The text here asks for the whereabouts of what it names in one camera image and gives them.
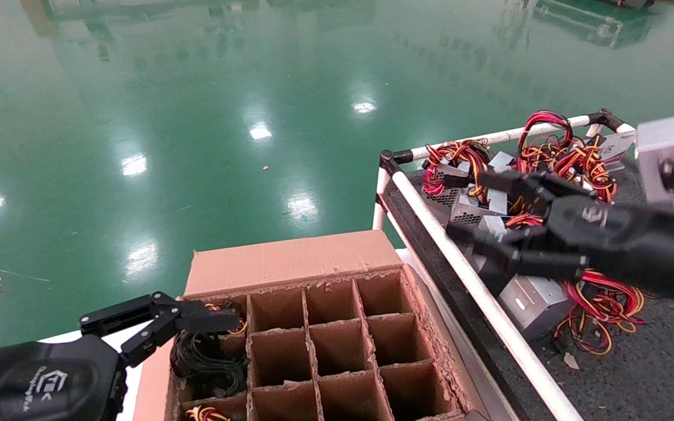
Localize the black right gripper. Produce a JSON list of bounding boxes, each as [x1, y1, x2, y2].
[[447, 168, 674, 309]]

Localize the dark mesh power supply unit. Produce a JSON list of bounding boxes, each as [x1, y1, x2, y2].
[[420, 159, 471, 226]]

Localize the red yellow wires in cell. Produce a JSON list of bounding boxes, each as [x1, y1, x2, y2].
[[184, 406, 231, 421], [204, 302, 248, 336]]

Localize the white pipe cart frame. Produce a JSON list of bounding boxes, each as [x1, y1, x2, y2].
[[372, 108, 674, 421]]

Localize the black pipe corner joint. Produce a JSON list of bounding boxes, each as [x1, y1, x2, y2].
[[587, 108, 625, 133], [380, 149, 415, 176]]

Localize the black cart mat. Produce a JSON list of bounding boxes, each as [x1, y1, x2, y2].
[[384, 155, 674, 421]]

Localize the silver mesh power supply unit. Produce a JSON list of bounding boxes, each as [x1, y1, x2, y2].
[[449, 188, 508, 227]]

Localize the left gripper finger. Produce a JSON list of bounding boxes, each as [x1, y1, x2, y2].
[[119, 301, 240, 369]]

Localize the large red yellow wire bundle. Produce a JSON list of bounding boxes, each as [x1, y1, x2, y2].
[[507, 213, 648, 356]]

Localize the clear acrylic sign holder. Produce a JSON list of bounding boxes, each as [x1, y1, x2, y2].
[[597, 130, 637, 162]]

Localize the black cable bundle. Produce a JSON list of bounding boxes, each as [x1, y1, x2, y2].
[[168, 330, 248, 399]]

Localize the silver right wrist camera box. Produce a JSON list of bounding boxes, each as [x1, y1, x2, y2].
[[635, 116, 674, 220]]

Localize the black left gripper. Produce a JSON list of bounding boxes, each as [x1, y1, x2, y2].
[[0, 292, 166, 421]]

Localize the green background machine frame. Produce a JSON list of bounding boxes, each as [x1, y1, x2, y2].
[[533, 0, 665, 50]]

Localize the cardboard box with dividers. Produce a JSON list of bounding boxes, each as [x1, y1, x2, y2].
[[132, 230, 490, 421]]

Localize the tall red wire loop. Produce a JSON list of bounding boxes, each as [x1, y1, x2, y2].
[[517, 110, 575, 164]]

